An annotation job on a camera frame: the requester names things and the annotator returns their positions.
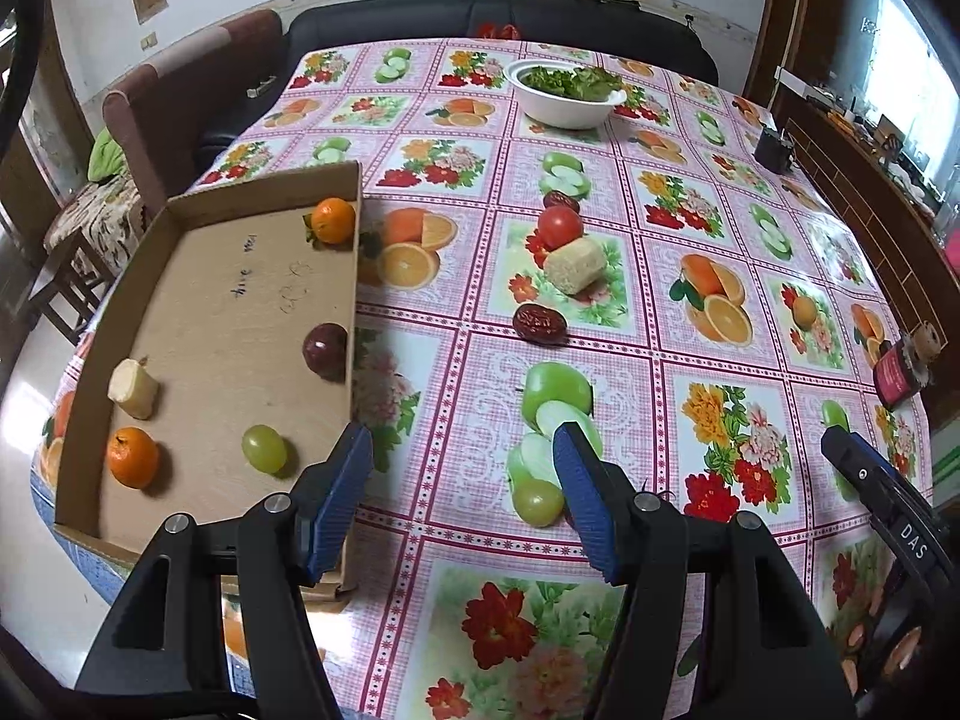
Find white peeled banana piece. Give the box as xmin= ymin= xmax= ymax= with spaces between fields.
xmin=107 ymin=358 xmax=160 ymax=419

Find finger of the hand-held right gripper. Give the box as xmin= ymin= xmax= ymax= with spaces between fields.
xmin=820 ymin=426 xmax=947 ymax=586

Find chair with floral cushion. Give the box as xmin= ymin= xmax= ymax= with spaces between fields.
xmin=0 ymin=172 xmax=143 ymax=346

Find brown armchair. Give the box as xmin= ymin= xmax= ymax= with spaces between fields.
xmin=101 ymin=9 xmax=284 ymax=218

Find green leafy vegetables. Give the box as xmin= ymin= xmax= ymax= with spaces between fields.
xmin=521 ymin=65 xmax=623 ymax=100

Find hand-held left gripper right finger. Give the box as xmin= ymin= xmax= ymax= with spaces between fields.
xmin=553 ymin=421 xmax=856 ymax=720

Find white bowl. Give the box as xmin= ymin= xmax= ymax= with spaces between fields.
xmin=504 ymin=58 xmax=627 ymax=128

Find red tomato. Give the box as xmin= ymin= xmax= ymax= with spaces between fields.
xmin=537 ymin=206 xmax=584 ymax=251

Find wooden sideboard cabinet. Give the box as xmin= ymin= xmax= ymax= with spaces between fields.
xmin=746 ymin=0 xmax=960 ymax=301

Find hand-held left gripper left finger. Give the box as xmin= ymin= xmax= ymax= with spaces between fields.
xmin=75 ymin=422 xmax=374 ymax=720

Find green cloth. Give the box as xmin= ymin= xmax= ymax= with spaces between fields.
xmin=88 ymin=127 xmax=127 ymax=182

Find green grape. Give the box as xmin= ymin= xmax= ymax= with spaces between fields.
xmin=512 ymin=476 xmax=565 ymax=527
xmin=241 ymin=424 xmax=288 ymax=475

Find cardboard tray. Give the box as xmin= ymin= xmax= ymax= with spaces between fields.
xmin=54 ymin=160 xmax=366 ymax=601

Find orange with green leaf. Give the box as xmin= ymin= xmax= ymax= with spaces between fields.
xmin=302 ymin=196 xmax=357 ymax=247

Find red bottle with cork lid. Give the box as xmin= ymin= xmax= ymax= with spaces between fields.
xmin=872 ymin=322 xmax=944 ymax=410

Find black sofa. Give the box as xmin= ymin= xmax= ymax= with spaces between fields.
xmin=196 ymin=0 xmax=721 ymax=166

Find dark purple plum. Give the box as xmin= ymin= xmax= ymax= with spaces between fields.
xmin=302 ymin=322 xmax=350 ymax=382

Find floral fruit print tablecloth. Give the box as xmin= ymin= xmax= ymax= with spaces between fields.
xmin=30 ymin=41 xmax=935 ymax=720

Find plain orange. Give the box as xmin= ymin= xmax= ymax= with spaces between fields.
xmin=106 ymin=426 xmax=161 ymax=488

